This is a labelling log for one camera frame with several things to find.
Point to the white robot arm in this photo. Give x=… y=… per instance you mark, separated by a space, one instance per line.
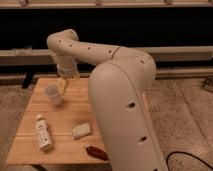
x=116 y=90

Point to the translucent white cup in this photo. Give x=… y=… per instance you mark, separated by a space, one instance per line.
x=51 y=91

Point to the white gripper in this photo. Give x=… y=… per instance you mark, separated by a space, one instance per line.
x=69 y=72

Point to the dark red oblong object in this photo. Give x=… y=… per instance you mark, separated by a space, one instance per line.
x=97 y=153

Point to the wooden table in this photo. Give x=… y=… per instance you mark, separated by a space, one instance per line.
x=74 y=110

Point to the white plastic bottle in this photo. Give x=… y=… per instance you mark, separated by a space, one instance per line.
x=43 y=134

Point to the white soap bar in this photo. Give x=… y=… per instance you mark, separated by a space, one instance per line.
x=81 y=130

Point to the long wooden beam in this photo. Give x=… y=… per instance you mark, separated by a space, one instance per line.
x=160 y=54

